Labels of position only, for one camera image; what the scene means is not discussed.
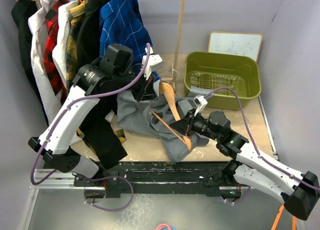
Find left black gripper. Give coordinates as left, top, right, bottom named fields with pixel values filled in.
left=114, top=65, right=159, bottom=103

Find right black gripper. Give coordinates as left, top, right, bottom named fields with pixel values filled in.
left=170, top=108, right=220, bottom=141

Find wooden clothes hanger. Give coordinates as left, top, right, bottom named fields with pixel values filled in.
left=152, top=81, right=192, bottom=151

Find grey shirt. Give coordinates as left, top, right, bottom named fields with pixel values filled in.
left=116, top=88, right=215, bottom=163

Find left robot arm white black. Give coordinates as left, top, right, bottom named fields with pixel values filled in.
left=28, top=44, right=164, bottom=186

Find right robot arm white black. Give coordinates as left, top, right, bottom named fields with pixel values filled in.
left=170, top=109, right=320, bottom=220

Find black shirt with long sleeve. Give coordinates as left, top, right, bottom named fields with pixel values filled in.
left=76, top=0, right=127, bottom=169

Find blue plaid shirt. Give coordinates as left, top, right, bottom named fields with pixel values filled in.
left=99, top=0, right=153, bottom=64

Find white shirt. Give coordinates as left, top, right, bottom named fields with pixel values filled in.
left=52, top=0, right=80, bottom=91
left=28, top=0, right=62, bottom=124

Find white shirt far left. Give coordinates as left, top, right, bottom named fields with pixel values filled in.
left=28, top=0, right=62, bottom=124

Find yellow plaid shirt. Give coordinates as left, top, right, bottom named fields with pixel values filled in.
left=65, top=0, right=127, bottom=150

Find red black plaid shirt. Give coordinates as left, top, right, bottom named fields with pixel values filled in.
left=43, top=0, right=69, bottom=103

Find black shirt far left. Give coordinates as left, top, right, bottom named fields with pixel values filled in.
left=11, top=0, right=49, bottom=124

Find olive green plastic bin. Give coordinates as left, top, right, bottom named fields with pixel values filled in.
left=184, top=52, right=262, bottom=107

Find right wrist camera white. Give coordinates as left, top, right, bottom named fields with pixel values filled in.
left=193, top=95, right=208, bottom=116

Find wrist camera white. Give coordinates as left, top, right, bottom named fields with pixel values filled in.
left=144, top=55, right=164, bottom=79
left=193, top=95, right=208, bottom=116

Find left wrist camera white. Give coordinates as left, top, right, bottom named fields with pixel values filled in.
left=144, top=55, right=164, bottom=79

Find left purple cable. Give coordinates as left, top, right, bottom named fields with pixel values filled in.
left=30, top=42, right=151, bottom=211

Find black aluminium mounting rail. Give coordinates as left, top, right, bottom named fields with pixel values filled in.
left=36, top=161, right=248, bottom=200

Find pink and blue cables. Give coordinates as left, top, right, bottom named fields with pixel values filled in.
left=154, top=223, right=177, bottom=230

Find small whiteboard wooden frame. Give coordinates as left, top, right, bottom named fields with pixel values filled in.
left=208, top=32, right=263, bottom=62

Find orange cable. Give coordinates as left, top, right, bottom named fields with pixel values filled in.
left=270, top=204, right=298, bottom=230

